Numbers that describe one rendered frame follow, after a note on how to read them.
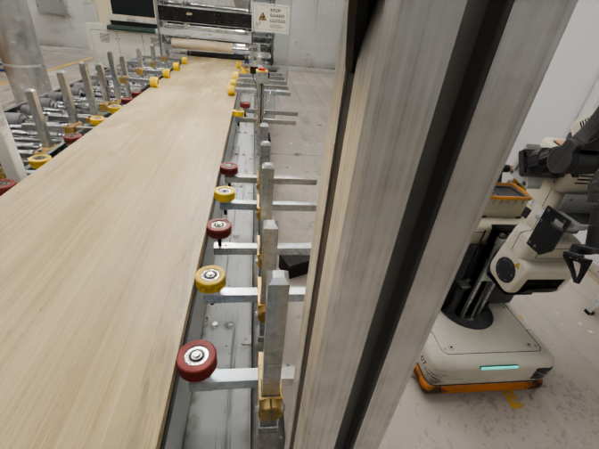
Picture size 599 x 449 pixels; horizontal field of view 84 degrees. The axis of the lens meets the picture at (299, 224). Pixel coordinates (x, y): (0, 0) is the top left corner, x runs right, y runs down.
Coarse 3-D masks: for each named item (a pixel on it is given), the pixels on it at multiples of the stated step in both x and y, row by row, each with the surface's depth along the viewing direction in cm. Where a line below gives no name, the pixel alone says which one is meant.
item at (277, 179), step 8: (232, 176) 153; (240, 176) 154; (248, 176) 155; (256, 176) 156; (280, 176) 158; (288, 176) 159; (296, 176) 160; (304, 176) 161; (304, 184) 160; (312, 184) 160
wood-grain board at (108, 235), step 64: (192, 64) 397; (128, 128) 184; (192, 128) 193; (64, 192) 119; (128, 192) 124; (192, 192) 128; (0, 256) 89; (64, 256) 91; (128, 256) 93; (192, 256) 96; (0, 320) 72; (64, 320) 73; (128, 320) 75; (0, 384) 60; (64, 384) 61; (128, 384) 62; (0, 448) 52; (64, 448) 53; (128, 448) 54
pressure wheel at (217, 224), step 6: (210, 222) 111; (216, 222) 111; (222, 222) 112; (228, 222) 112; (210, 228) 107; (216, 228) 108; (222, 228) 108; (228, 228) 109; (210, 234) 108; (216, 234) 108; (222, 234) 108; (228, 234) 110
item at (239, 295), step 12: (228, 288) 94; (240, 288) 95; (252, 288) 95; (300, 288) 97; (204, 300) 92; (216, 300) 92; (228, 300) 93; (240, 300) 94; (252, 300) 94; (300, 300) 96
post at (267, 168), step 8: (264, 168) 95; (272, 168) 95; (264, 176) 96; (272, 176) 97; (264, 184) 98; (272, 184) 98; (264, 192) 99; (272, 192) 100; (264, 200) 101; (272, 200) 101; (264, 208) 102; (272, 208) 103; (264, 216) 104
